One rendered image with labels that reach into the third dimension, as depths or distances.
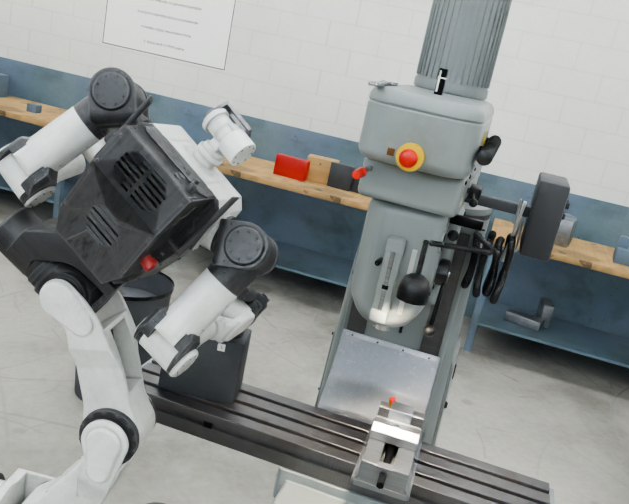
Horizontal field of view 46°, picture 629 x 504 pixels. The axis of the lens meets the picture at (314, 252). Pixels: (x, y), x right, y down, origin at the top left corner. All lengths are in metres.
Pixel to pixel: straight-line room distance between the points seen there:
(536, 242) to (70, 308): 1.19
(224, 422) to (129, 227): 0.76
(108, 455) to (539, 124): 4.79
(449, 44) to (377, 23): 4.18
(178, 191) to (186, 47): 5.29
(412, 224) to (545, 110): 4.31
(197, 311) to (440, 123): 0.64
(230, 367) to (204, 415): 0.15
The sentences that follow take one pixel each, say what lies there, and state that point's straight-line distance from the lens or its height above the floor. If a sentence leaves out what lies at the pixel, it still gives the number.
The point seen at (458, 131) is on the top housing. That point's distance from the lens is 1.60.
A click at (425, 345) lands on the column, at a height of 1.13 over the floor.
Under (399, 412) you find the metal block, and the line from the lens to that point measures 1.99.
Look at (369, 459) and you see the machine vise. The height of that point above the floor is 1.01.
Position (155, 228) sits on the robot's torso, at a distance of 1.44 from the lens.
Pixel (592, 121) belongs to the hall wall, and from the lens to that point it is 6.03.
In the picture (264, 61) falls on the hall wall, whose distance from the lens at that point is 6.39.
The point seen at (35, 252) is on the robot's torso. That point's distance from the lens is 1.72.
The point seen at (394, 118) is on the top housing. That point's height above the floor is 1.83.
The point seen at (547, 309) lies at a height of 0.38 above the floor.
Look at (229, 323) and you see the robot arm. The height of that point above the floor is 1.29.
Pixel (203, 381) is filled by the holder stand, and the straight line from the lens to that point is 2.11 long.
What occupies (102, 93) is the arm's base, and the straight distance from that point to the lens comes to 1.60.
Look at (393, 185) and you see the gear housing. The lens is 1.72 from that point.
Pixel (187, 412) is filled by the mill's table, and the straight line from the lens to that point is 2.09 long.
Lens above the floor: 1.97
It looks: 16 degrees down
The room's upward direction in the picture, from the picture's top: 12 degrees clockwise
